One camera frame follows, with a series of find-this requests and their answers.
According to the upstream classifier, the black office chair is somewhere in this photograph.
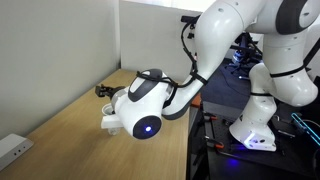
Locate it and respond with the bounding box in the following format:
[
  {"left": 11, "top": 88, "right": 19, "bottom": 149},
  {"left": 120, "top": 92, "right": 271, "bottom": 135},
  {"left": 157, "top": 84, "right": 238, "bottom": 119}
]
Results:
[{"left": 229, "top": 31, "right": 265, "bottom": 77}]

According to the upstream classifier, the orange black clamp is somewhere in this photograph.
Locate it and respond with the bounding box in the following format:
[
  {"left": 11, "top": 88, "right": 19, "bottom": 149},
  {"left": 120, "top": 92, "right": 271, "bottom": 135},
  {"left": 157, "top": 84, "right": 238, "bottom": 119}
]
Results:
[
  {"left": 203, "top": 112, "right": 219, "bottom": 122},
  {"left": 204, "top": 135, "right": 225, "bottom": 150}
]

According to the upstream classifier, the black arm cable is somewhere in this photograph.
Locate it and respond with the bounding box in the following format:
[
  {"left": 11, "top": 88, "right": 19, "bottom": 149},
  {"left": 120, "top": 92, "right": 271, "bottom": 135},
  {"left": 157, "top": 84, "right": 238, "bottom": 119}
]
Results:
[{"left": 135, "top": 14, "right": 208, "bottom": 109}]

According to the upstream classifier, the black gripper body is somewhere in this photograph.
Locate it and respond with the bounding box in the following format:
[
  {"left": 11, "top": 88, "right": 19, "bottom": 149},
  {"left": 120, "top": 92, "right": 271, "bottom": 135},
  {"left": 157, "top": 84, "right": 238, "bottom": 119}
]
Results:
[{"left": 109, "top": 85, "right": 128, "bottom": 103}]

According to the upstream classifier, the black camera on stand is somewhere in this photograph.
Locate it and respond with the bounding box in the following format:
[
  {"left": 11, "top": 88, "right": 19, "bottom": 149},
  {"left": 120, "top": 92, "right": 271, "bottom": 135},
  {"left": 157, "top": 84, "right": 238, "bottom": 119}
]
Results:
[{"left": 180, "top": 14, "right": 201, "bottom": 40}]

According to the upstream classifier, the white rectangular box device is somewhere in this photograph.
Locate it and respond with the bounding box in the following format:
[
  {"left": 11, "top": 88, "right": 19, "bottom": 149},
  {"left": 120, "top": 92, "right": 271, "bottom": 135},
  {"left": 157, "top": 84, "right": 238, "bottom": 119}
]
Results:
[{"left": 0, "top": 133, "right": 35, "bottom": 172}]

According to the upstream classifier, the orange block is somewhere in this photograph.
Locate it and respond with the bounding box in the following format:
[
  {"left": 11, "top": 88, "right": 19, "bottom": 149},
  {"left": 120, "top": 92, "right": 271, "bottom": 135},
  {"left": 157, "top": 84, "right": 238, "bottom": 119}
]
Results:
[{"left": 191, "top": 93, "right": 203, "bottom": 108}]

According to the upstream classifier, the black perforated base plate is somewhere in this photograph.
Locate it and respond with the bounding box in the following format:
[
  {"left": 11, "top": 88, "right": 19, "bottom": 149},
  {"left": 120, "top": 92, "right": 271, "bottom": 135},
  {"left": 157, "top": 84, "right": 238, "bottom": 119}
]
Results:
[{"left": 206, "top": 106, "right": 320, "bottom": 178}]

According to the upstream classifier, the white partition board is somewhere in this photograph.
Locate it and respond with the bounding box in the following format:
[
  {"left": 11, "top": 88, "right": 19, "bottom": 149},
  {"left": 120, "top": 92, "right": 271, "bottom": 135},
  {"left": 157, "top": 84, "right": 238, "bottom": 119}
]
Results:
[{"left": 119, "top": 0, "right": 206, "bottom": 83}]

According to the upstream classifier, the cyan LED strip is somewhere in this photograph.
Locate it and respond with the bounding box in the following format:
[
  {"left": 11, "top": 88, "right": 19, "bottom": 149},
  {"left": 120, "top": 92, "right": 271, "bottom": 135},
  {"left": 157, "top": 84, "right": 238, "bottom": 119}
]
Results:
[{"left": 290, "top": 112, "right": 320, "bottom": 147}]

